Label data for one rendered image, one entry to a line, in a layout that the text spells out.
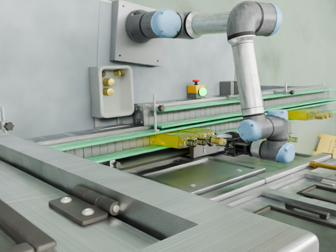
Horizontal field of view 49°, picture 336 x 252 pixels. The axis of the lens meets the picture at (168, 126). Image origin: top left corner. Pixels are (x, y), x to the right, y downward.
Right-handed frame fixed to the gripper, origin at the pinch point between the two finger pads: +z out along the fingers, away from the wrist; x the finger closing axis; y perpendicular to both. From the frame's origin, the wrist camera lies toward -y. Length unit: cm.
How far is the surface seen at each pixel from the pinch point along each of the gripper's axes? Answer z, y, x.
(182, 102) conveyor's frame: 29.7, -7.0, -14.9
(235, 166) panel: -1.7, -8.5, 12.8
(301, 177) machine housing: -25.6, -23.2, 16.7
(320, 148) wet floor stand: 108, -312, 74
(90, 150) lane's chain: 30, 46, 0
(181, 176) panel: 4.8, 18.5, 12.5
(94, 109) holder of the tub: 40, 37, -15
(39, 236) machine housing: -82, 111, -22
